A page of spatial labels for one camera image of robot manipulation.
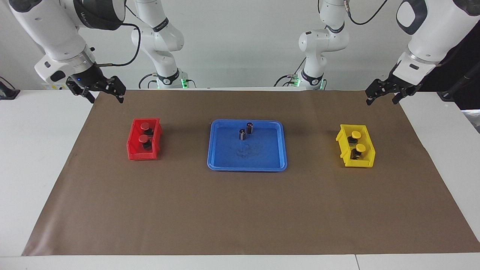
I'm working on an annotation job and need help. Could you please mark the blue plastic tray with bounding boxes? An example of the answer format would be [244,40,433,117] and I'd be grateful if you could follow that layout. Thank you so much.
[207,119,288,172]

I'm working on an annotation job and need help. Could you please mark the red plastic bin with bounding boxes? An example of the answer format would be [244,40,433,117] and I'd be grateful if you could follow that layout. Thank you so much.
[127,118,163,161]

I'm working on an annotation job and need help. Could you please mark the yellow plastic bin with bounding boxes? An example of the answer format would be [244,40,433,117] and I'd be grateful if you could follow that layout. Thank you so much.
[336,124,376,168]

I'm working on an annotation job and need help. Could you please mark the black panel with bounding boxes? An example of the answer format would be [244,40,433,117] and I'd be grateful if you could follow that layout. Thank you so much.
[418,22,480,110]

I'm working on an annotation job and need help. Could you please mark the black clamp on table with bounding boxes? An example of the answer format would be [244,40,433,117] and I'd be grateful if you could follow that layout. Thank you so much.
[0,77,20,100]

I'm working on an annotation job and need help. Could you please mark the brown table mat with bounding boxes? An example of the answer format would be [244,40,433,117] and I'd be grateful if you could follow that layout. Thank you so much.
[22,90,480,257]

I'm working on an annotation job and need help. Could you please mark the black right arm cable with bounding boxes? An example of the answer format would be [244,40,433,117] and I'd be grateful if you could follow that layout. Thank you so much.
[94,22,142,68]

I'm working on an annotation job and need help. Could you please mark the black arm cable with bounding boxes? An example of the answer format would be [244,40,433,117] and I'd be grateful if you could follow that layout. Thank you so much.
[347,0,389,26]
[94,22,142,68]

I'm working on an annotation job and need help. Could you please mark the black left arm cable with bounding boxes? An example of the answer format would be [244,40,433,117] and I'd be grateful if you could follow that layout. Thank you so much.
[347,0,389,26]

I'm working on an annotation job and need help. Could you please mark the black left base cable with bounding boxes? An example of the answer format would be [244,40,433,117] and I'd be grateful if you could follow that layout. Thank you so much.
[274,56,306,87]

